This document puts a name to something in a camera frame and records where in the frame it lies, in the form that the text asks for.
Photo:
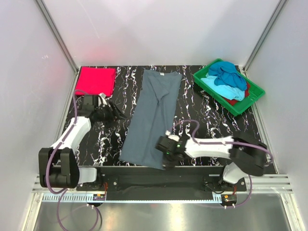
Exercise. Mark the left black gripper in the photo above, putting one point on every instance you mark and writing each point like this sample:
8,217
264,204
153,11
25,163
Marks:
115,114

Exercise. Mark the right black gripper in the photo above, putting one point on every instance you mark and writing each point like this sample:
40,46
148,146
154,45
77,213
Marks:
168,164

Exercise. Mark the grey blue t shirt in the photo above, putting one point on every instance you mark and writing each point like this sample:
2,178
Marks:
152,117

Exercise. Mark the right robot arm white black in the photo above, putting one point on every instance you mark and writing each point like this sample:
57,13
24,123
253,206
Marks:
247,156

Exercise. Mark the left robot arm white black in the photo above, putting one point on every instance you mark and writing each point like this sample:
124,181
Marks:
58,168

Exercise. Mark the folded red t shirt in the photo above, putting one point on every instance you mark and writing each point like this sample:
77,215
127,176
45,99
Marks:
95,81

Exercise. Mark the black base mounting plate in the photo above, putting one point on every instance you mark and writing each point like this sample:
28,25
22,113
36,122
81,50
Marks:
121,177

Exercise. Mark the right small circuit board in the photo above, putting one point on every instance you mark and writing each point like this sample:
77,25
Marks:
230,198

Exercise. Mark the small circuit board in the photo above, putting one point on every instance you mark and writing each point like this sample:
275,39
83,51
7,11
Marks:
230,198
99,197

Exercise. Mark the dark red t shirt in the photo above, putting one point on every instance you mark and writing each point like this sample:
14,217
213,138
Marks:
234,101

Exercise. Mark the light blue t shirt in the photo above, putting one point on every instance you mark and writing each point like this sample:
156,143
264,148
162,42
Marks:
226,91

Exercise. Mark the left small circuit board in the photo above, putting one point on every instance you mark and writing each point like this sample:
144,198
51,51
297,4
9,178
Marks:
99,197

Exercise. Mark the dark blue t shirt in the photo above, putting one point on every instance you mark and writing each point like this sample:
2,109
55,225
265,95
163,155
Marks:
227,74

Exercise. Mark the green plastic bin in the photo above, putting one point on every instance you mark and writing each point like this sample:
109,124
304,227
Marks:
255,91

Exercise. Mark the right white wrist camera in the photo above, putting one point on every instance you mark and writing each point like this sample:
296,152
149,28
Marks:
172,136

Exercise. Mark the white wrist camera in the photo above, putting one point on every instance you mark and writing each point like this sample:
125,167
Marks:
172,136
102,99

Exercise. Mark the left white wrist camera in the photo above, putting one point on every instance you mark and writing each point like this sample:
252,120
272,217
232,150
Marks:
102,99

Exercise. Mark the aluminium frame rail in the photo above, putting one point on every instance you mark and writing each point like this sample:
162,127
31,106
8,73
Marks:
270,184

